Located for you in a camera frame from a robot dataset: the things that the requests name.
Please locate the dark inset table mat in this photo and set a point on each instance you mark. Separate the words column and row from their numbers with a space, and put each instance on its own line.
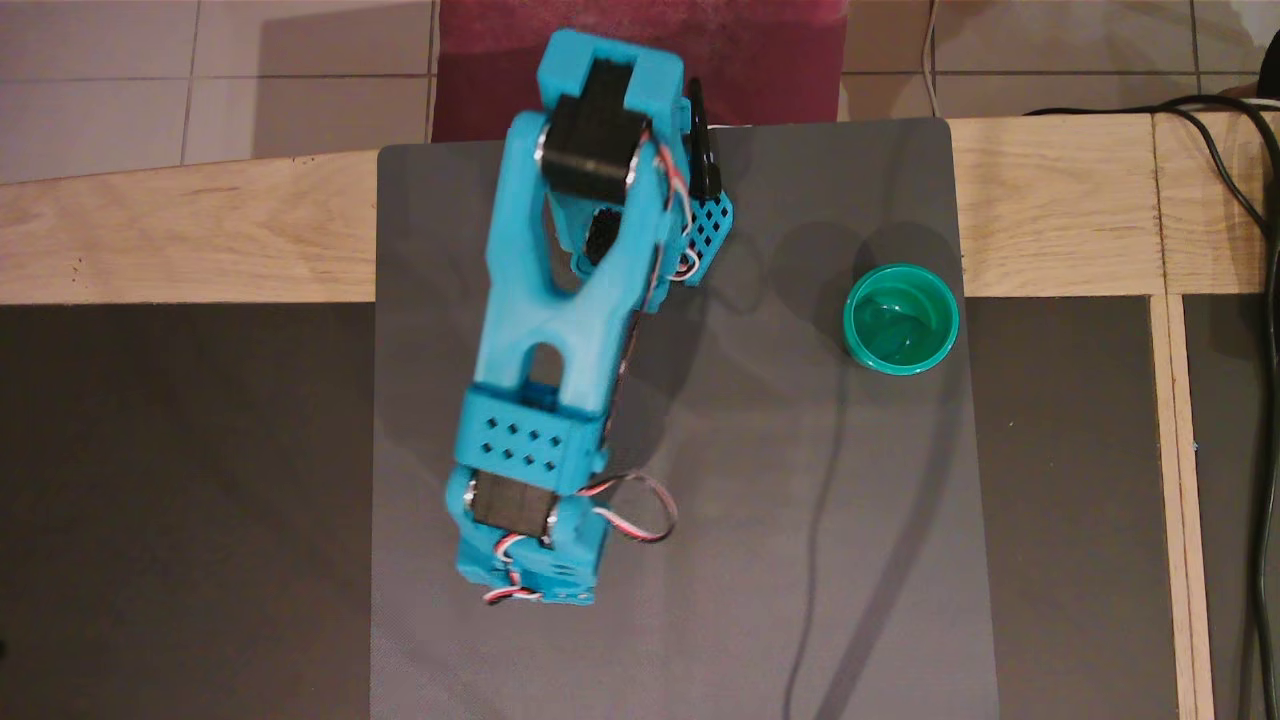
column 1080, row 520
column 1225, row 520
column 180, row 520

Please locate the large grey table mat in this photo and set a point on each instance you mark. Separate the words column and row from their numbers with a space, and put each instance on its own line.
column 780, row 550

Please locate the dark red rug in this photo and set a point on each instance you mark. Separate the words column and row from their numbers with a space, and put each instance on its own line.
column 760, row 60

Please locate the black table clamp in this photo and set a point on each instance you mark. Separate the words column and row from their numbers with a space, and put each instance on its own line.
column 703, row 150

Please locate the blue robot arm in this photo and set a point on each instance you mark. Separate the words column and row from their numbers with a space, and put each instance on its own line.
column 540, row 300

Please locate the blue lattice robot base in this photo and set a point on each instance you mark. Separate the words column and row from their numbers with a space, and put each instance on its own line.
column 712, row 230

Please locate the green plastic cup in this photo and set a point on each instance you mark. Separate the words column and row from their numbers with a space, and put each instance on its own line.
column 900, row 320

